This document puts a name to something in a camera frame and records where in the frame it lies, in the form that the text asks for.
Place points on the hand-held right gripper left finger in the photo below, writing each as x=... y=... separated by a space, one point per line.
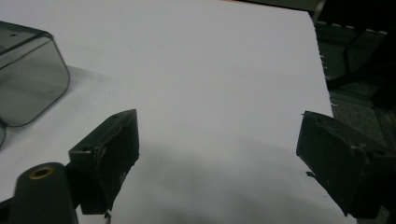
x=104 y=161

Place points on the smoky transparent plastic container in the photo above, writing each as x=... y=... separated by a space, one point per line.
x=29 y=77

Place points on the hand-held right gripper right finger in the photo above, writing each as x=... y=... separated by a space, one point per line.
x=334 y=161

